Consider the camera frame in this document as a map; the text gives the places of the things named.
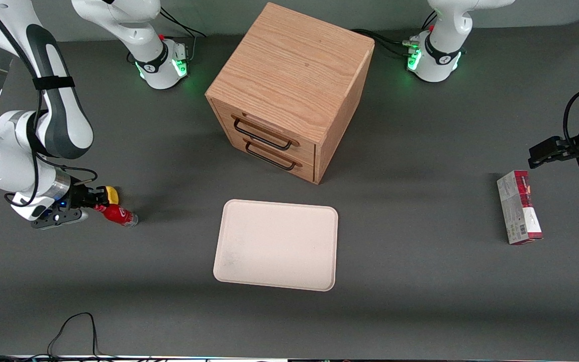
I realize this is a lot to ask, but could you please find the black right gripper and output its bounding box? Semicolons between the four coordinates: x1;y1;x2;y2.
66;184;112;211

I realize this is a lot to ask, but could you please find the red coke bottle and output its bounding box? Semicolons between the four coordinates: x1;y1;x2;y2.
93;203;139;228

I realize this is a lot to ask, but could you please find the cream rectangular tray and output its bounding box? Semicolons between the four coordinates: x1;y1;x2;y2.
213;199;339;292

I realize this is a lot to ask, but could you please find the red plaid carton box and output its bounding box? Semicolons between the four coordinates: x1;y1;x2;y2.
497;170;544;246

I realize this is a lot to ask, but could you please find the wooden lower drawer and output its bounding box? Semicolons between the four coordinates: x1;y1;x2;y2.
225;130;316;183

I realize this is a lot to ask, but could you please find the wooden drawer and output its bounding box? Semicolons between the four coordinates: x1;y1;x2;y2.
216;103;317;164
225;130;316;183

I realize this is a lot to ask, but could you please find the wooden upper drawer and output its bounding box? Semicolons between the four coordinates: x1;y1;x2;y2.
216;103;317;164

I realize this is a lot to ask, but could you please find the wooden drawer cabinet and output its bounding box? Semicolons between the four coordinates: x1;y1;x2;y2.
205;2;376;185

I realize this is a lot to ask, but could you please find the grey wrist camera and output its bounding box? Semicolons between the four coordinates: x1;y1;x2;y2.
30;207;89;230

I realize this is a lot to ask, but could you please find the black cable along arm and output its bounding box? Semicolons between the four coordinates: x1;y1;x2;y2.
0;0;99;208

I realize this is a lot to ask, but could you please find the thin black table cable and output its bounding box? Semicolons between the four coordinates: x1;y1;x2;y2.
47;312;120;360

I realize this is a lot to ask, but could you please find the black velcro strap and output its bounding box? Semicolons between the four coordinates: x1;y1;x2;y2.
32;75;76;92

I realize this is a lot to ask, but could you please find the black lower drawer handle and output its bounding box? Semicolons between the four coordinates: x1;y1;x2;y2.
245;142;297;171

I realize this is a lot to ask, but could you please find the black drawer handle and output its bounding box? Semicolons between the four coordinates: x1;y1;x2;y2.
245;142;297;171
233;118;293;151

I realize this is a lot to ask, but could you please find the black upper drawer handle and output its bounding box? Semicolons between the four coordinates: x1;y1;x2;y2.
233;118;293;151

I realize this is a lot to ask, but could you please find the black base cable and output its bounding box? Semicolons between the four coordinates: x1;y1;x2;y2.
159;7;208;62
352;28;422;59

